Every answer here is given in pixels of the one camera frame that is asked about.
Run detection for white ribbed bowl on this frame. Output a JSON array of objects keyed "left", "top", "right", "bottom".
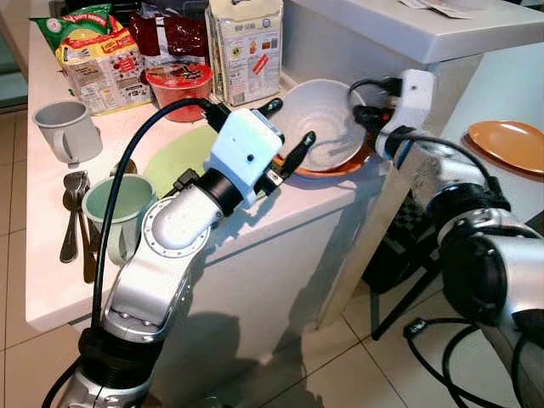
[{"left": 271, "top": 78, "right": 373, "bottom": 173}]

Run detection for orange plate under bowl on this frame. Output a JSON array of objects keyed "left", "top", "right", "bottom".
[{"left": 272, "top": 140, "right": 377, "bottom": 180}]

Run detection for cream printed food bag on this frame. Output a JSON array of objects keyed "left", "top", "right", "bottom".
[{"left": 206, "top": 0, "right": 285, "bottom": 108}]

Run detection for red instant noodle cup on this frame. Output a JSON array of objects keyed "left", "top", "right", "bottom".
[{"left": 144, "top": 60, "right": 214, "bottom": 123}]

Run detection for white kitchen counter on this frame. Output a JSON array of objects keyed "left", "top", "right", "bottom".
[{"left": 280, "top": 0, "right": 544, "bottom": 331}]

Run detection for dark red food packet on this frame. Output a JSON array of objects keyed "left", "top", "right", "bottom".
[{"left": 127, "top": 12, "right": 213, "bottom": 70}]

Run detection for white paper sheets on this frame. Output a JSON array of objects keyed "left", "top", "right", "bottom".
[{"left": 398, "top": 0, "right": 479, "bottom": 20}]

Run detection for empty orange plate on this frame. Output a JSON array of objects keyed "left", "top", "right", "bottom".
[{"left": 466, "top": 119, "right": 544, "bottom": 179}]

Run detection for black chair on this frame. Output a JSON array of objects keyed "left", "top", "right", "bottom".
[{"left": 360, "top": 190, "right": 453, "bottom": 343}]

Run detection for metal spoon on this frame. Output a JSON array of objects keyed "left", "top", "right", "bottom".
[
  {"left": 65, "top": 170, "right": 97, "bottom": 285},
  {"left": 59, "top": 189, "right": 81, "bottom": 265},
  {"left": 110, "top": 157, "right": 138, "bottom": 179}
]

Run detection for light green mug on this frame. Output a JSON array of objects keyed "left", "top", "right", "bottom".
[{"left": 82, "top": 173, "right": 159, "bottom": 266}]

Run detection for green yellow snack bag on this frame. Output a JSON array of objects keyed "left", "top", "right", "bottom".
[{"left": 31, "top": 3, "right": 155, "bottom": 116}]

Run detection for grey mug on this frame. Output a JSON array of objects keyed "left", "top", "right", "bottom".
[{"left": 31, "top": 99, "right": 104, "bottom": 166}]

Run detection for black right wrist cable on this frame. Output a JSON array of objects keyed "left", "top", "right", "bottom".
[{"left": 348, "top": 76, "right": 405, "bottom": 110}]

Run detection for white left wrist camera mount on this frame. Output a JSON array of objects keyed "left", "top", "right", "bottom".
[{"left": 207, "top": 107, "right": 286, "bottom": 208}]

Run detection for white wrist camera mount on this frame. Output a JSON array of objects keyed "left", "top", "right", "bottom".
[
  {"left": 385, "top": 69, "right": 439, "bottom": 139},
  {"left": 207, "top": 107, "right": 286, "bottom": 208}
]

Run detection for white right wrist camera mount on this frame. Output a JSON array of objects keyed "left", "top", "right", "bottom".
[{"left": 385, "top": 69, "right": 439, "bottom": 139}]

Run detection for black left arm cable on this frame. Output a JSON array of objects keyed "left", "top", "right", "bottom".
[{"left": 89, "top": 96, "right": 230, "bottom": 331}]

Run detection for black hanging cable loop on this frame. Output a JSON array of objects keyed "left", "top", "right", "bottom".
[{"left": 403, "top": 317, "right": 519, "bottom": 408}]

